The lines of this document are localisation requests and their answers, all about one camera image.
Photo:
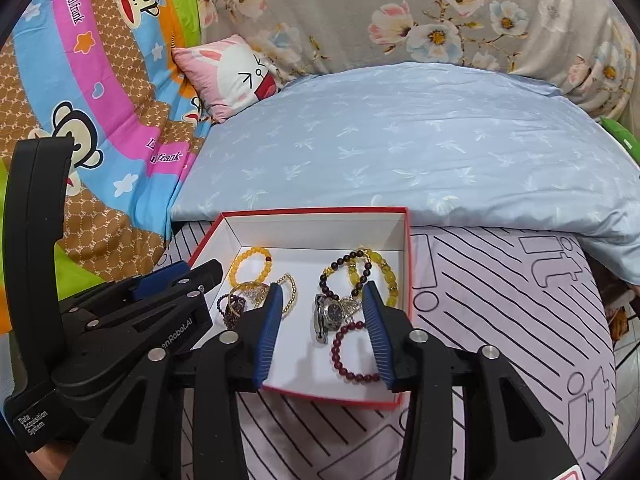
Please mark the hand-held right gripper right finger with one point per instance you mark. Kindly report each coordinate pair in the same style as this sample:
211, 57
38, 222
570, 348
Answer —
380, 335

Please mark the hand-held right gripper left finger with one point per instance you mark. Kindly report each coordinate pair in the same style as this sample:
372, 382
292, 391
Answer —
267, 330

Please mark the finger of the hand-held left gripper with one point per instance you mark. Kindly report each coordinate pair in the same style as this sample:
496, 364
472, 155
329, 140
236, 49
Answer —
205, 275
160, 277

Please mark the gold bangle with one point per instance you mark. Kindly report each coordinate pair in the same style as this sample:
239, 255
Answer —
231, 305

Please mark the long garnet bead strand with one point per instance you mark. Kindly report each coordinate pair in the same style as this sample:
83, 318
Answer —
235, 306

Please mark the silver wristwatch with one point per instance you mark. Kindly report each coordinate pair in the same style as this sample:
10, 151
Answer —
330, 315

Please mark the red cardboard box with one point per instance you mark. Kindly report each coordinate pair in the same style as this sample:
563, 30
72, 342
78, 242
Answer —
310, 230

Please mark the person's left forearm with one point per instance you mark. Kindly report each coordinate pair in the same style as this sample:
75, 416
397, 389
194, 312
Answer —
50, 462

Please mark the light blue pillow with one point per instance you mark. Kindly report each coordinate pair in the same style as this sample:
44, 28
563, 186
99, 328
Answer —
400, 135

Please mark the pink rabbit pillow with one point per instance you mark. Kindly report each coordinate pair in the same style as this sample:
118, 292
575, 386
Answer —
225, 75

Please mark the cartoon printed blanket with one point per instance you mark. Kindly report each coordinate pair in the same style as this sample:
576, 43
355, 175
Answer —
100, 60

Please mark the green plastic object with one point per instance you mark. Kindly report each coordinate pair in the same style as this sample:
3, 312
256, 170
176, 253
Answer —
622, 132

